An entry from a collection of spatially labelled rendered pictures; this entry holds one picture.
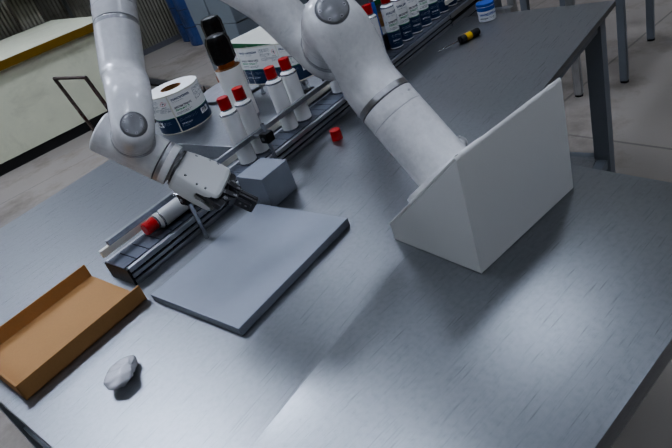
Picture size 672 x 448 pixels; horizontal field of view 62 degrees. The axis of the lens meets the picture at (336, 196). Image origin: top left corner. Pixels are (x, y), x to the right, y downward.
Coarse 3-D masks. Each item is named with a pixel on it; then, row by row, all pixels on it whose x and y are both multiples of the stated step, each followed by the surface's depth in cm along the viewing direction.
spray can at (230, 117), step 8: (224, 96) 154; (224, 104) 153; (224, 112) 154; (232, 112) 154; (224, 120) 155; (232, 120) 155; (240, 120) 157; (232, 128) 156; (240, 128) 157; (232, 136) 157; (240, 136) 157; (232, 144) 159; (248, 144) 159; (240, 152) 159; (248, 152) 160; (240, 160) 161; (248, 160) 161; (256, 160) 162
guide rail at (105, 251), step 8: (328, 88) 191; (312, 96) 186; (272, 128) 174; (232, 160) 163; (128, 232) 140; (136, 232) 142; (120, 240) 139; (104, 248) 136; (112, 248) 137; (104, 256) 136
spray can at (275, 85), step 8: (264, 72) 166; (272, 72) 165; (272, 80) 166; (280, 80) 166; (272, 88) 166; (280, 88) 167; (272, 96) 168; (280, 96) 168; (280, 104) 169; (288, 104) 170; (280, 120) 172; (288, 120) 171; (296, 120) 174; (288, 128) 173; (296, 128) 174
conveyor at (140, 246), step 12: (432, 24) 225; (420, 36) 217; (336, 96) 188; (312, 108) 185; (324, 108) 182; (312, 120) 176; (288, 132) 174; (276, 144) 168; (264, 156) 163; (240, 168) 161; (180, 216) 147; (168, 228) 143; (144, 240) 141; (156, 240) 139; (120, 252) 140; (132, 252) 138; (144, 252) 136; (120, 264) 134
